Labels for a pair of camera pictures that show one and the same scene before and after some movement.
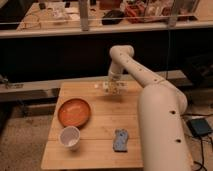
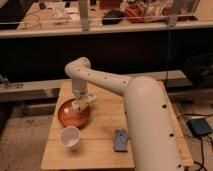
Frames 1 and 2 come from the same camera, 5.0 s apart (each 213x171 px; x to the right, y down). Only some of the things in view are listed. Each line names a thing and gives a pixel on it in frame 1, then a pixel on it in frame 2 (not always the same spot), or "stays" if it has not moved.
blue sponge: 121,140 stays
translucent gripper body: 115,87 → 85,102
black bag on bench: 112,17 stays
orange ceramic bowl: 74,112 stays
